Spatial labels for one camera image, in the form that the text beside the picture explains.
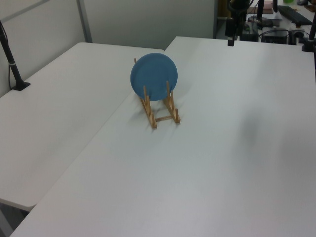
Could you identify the pink box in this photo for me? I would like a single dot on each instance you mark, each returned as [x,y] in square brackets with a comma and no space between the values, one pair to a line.
[267,6]

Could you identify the small black device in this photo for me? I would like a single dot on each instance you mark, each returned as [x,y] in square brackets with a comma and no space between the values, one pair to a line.
[297,37]

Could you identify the black box device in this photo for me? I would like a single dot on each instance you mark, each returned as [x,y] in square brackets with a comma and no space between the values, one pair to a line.
[275,37]

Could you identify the black keyboard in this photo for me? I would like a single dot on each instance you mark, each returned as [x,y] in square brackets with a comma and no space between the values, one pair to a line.
[295,14]

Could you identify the grey partition post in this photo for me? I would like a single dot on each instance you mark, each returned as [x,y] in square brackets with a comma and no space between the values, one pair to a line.
[84,19]

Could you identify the black monitor stand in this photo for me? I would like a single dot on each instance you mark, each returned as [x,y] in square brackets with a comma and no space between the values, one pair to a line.
[259,10]

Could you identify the wooden plate rack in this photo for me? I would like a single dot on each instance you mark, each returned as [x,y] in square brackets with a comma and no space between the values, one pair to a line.
[153,121]

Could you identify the black pole with table clamp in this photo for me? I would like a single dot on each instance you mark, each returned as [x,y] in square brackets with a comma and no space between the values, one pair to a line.
[310,34]

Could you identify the blue round plate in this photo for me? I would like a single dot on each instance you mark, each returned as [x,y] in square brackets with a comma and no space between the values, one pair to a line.
[153,74]

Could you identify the black pole with flat base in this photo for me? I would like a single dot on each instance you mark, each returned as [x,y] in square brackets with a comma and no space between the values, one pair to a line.
[10,56]

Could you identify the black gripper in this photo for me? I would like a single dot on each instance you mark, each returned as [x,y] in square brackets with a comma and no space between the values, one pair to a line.
[239,22]

